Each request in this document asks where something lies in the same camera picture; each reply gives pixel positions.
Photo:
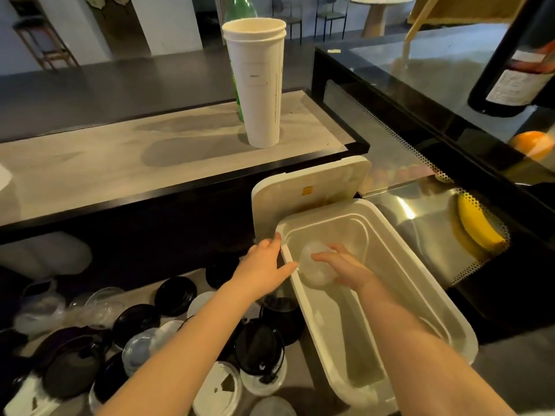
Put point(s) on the person's left hand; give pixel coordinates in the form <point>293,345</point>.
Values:
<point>260,268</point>

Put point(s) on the person's right hand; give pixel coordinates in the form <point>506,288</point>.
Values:
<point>349,270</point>

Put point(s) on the white plastic storage bin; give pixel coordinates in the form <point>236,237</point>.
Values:
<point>347,324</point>

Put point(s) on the pile of black cup lids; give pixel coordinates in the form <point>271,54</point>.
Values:
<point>175,296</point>

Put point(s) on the person's right forearm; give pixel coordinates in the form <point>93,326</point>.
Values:
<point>425,363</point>

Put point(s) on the person's left forearm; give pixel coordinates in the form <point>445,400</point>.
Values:
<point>182,355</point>

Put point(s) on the white bin lid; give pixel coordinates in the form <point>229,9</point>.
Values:
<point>338,181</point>

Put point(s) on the tall white paper cup stack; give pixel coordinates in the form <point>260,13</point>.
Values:
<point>260,82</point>

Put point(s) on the yellow banana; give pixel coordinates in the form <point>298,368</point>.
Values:
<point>477,225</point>

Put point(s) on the black glass display case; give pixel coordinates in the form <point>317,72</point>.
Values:
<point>433,73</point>

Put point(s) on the small white paper slip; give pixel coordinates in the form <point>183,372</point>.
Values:
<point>334,51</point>

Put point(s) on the orange fruit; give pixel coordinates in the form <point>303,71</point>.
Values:
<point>531,145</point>

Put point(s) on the dark metal chair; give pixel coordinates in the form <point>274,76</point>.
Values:
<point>282,2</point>
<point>331,13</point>

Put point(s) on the green plastic bottle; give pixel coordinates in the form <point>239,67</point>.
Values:
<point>239,8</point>

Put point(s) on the dark wine bottle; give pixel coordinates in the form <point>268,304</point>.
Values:
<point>507,60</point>

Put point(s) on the yellow wooden sign board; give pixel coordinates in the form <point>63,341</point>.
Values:
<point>468,8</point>

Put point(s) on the wooden bar stool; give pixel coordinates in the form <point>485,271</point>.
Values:
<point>32,25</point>

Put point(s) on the round pedestal table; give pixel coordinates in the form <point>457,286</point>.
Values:
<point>377,12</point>

